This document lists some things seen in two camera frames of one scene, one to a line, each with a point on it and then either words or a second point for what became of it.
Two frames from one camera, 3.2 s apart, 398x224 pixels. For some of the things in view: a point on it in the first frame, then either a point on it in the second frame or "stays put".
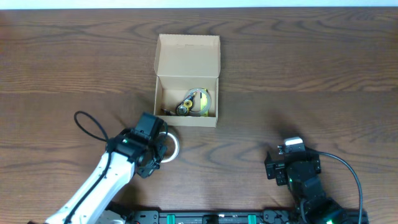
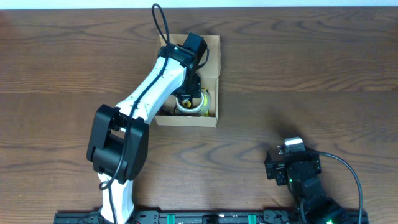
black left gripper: (150, 168) -> (196, 87)
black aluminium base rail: (213, 216) stays put
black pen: (167, 112) stays put
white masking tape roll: (176, 147) -> (188, 109)
